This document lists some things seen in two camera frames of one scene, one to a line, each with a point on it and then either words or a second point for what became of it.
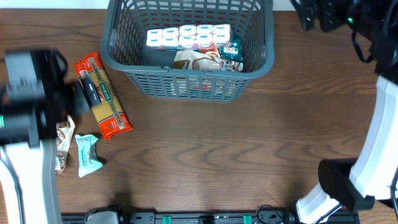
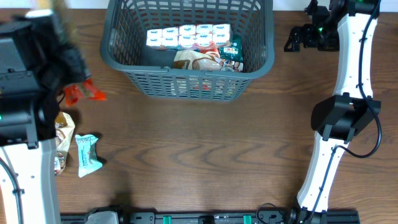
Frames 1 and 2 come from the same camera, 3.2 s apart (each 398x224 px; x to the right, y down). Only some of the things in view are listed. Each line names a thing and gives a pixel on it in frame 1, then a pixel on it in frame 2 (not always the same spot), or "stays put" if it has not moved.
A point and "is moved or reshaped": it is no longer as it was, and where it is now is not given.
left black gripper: [73, 98] -> [74, 65]
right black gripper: [311, 17] -> [296, 37]
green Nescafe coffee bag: [234, 51] stays put
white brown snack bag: [64, 132] stays put
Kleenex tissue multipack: [190, 37] stays put
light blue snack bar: [88, 161] stays put
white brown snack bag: [198, 60] stays put
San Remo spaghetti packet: [111, 116] is moved or reshaped
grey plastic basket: [151, 73] stays put
